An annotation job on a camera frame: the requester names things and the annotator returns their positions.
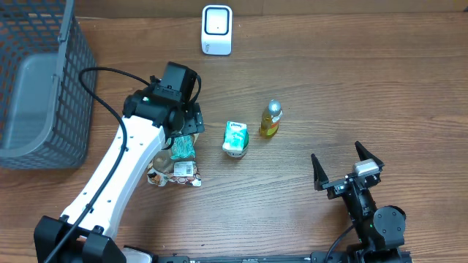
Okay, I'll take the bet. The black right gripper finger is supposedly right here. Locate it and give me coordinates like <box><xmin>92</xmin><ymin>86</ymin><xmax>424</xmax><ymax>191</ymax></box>
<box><xmin>355</xmin><ymin>141</ymin><xmax>384</xmax><ymax>169</ymax></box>
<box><xmin>311</xmin><ymin>153</ymin><xmax>329</xmax><ymax>191</ymax></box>

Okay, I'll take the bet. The brown teal snack bag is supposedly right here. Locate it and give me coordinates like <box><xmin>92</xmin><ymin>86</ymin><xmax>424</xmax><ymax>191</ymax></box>
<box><xmin>147</xmin><ymin>134</ymin><xmax>202</xmax><ymax>187</ymax></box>

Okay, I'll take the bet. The teal white tissue pack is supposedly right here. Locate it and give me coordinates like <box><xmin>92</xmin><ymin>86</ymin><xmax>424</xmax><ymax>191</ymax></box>
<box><xmin>222</xmin><ymin>121</ymin><xmax>247</xmax><ymax>153</ymax></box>

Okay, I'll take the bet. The yellow liquid bottle silver cap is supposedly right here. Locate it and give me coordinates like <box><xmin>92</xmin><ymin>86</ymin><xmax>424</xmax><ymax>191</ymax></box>
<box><xmin>259</xmin><ymin>99</ymin><xmax>283</xmax><ymax>138</ymax></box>

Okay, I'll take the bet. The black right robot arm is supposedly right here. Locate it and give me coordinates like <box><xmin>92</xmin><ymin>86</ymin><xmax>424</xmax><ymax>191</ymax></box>
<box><xmin>311</xmin><ymin>141</ymin><xmax>412</xmax><ymax>263</ymax></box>

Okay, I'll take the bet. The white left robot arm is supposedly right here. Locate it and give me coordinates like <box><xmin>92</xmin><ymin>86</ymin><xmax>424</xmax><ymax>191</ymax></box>
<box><xmin>34</xmin><ymin>88</ymin><xmax>204</xmax><ymax>262</ymax></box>

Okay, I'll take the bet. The white barcode scanner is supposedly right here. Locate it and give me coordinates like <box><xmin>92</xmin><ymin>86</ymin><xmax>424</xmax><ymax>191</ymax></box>
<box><xmin>201</xmin><ymin>4</ymin><xmax>233</xmax><ymax>56</ymax></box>

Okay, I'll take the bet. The green lid white jar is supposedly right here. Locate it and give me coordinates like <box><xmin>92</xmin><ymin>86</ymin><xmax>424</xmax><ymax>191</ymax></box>
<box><xmin>222</xmin><ymin>130</ymin><xmax>249</xmax><ymax>158</ymax></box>

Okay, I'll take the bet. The dark grey mesh basket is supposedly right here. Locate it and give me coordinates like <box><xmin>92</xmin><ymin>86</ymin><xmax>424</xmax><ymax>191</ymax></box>
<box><xmin>1</xmin><ymin>0</ymin><xmax>97</xmax><ymax>169</ymax></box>

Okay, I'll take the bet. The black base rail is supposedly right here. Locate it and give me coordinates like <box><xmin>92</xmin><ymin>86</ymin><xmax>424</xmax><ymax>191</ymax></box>
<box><xmin>146</xmin><ymin>251</ymin><xmax>413</xmax><ymax>263</ymax></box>

